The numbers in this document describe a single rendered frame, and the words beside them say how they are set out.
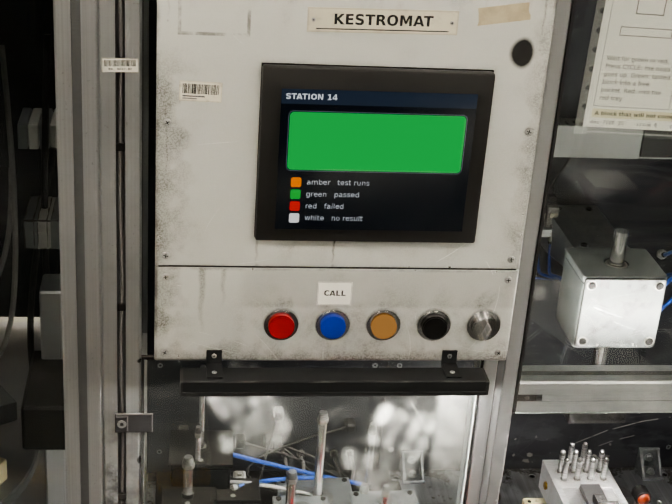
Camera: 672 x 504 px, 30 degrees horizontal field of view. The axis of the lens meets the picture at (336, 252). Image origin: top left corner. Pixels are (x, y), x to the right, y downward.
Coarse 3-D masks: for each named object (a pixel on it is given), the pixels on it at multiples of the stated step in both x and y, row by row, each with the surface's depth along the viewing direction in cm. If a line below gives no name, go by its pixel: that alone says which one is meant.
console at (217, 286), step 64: (192, 0) 128; (256, 0) 129; (320, 0) 130; (384, 0) 130; (448, 0) 131; (512, 0) 132; (192, 64) 131; (256, 64) 132; (320, 64) 133; (384, 64) 133; (448, 64) 134; (512, 64) 135; (192, 128) 134; (256, 128) 135; (512, 128) 138; (192, 192) 137; (256, 192) 138; (512, 192) 141; (192, 256) 140; (256, 256) 141; (320, 256) 142; (384, 256) 143; (448, 256) 144; (512, 256) 145; (192, 320) 144; (256, 320) 145; (320, 320) 145; (384, 320) 145; (448, 320) 147
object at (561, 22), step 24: (552, 48) 136; (552, 72) 137; (552, 96) 138; (552, 120) 139; (528, 216) 144; (528, 240) 145; (528, 264) 147; (528, 288) 148; (504, 384) 153; (480, 408) 154; (504, 408) 155; (480, 432) 156; (504, 432) 156; (480, 456) 158; (504, 456) 158; (480, 480) 159
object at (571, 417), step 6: (564, 414) 180; (570, 414) 178; (576, 414) 178; (582, 414) 178; (588, 414) 179; (594, 414) 179; (600, 414) 179; (606, 414) 179; (612, 414) 179; (618, 414) 179; (624, 414) 179; (570, 420) 179; (576, 420) 179; (582, 420) 179; (588, 420) 179; (594, 420) 179; (600, 420) 179; (606, 420) 179; (612, 420) 180; (618, 420) 180; (624, 420) 180
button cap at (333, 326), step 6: (324, 318) 145; (330, 318) 144; (336, 318) 145; (342, 318) 145; (324, 324) 145; (330, 324) 145; (336, 324) 145; (342, 324) 145; (324, 330) 145; (330, 330) 145; (336, 330) 145; (342, 330) 145; (330, 336) 145; (336, 336) 146
